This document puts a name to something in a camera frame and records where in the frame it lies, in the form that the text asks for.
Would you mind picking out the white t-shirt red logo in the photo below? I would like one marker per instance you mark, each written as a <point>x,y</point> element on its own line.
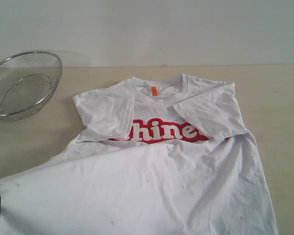
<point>155,158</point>

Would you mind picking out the metal mesh strainer bowl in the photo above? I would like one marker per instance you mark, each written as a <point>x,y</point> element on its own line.
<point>27,82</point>

